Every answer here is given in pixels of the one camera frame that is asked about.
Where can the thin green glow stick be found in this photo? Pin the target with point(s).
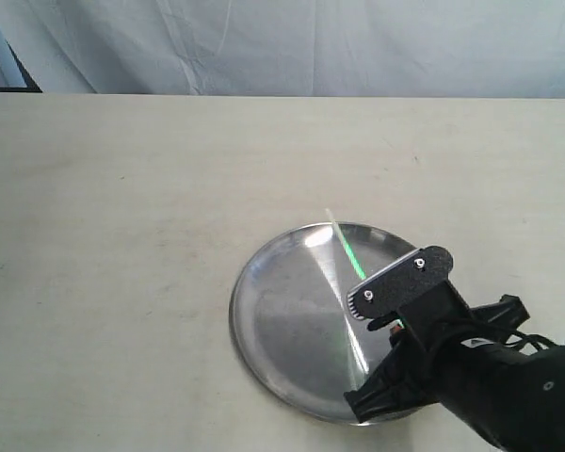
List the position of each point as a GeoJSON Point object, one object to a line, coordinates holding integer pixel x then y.
{"type": "Point", "coordinates": [356, 265]}

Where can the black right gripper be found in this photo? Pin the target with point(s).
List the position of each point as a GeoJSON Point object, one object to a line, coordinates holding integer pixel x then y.
{"type": "Point", "coordinates": [402, 383]}

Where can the dark frame at left edge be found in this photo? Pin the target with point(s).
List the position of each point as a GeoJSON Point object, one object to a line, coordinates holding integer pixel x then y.
{"type": "Point", "coordinates": [14, 76]}

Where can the round stainless steel plate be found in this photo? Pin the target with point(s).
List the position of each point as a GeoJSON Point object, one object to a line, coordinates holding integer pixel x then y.
{"type": "Point", "coordinates": [291, 327]}

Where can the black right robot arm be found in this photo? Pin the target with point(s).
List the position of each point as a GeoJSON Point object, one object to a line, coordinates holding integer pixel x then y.
{"type": "Point", "coordinates": [513, 401]}

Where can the white backdrop cloth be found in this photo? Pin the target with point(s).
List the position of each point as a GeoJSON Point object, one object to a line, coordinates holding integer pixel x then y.
{"type": "Point", "coordinates": [500, 49]}

